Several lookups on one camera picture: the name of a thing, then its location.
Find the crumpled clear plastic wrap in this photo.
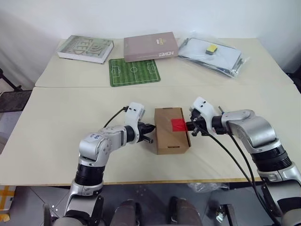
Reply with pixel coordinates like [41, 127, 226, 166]
[188, 182, 230, 194]

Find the yellow white checked bag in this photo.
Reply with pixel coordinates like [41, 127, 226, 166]
[0, 186, 16, 211]

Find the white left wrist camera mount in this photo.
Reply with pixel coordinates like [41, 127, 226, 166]
[124, 102, 145, 144]

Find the clear plastic bag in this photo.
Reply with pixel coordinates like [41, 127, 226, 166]
[176, 30, 250, 79]

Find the green soccer field mat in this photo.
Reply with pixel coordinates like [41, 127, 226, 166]
[108, 58, 162, 87]

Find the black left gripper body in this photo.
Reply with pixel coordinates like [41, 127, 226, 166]
[137, 121, 149, 143]

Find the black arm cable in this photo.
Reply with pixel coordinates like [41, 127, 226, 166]
[103, 106, 129, 129]
[227, 131, 257, 186]
[191, 117, 285, 226]

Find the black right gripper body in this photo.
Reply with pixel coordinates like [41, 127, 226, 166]
[194, 113, 209, 137]

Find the red tape strip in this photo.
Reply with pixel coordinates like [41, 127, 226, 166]
[171, 119, 188, 132]

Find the brown cardboard box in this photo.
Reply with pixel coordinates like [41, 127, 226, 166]
[154, 107, 191, 155]

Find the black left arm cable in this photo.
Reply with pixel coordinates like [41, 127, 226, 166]
[103, 106, 129, 129]

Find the grey green hardcover book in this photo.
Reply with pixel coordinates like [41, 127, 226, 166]
[57, 35, 115, 64]

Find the mauve hardcover book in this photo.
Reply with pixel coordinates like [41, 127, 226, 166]
[123, 31, 179, 63]

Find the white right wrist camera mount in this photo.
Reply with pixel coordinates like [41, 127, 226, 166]
[189, 96, 216, 132]

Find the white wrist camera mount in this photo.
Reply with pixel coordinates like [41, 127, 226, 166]
[189, 96, 216, 132]
[124, 102, 145, 144]

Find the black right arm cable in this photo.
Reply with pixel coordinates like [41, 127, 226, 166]
[227, 131, 257, 186]
[191, 117, 285, 226]

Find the black tripod stand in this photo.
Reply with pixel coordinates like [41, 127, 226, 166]
[0, 68, 24, 92]

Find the dark brown rounded shape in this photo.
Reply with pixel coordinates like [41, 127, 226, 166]
[169, 196, 203, 226]
[110, 199, 142, 226]

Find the plastic bag with papers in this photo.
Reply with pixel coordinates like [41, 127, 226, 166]
[178, 37, 243, 76]

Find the black equipment beside table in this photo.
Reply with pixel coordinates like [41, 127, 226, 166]
[288, 69, 301, 92]

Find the black mesh panel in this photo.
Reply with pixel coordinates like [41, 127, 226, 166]
[0, 90, 32, 113]

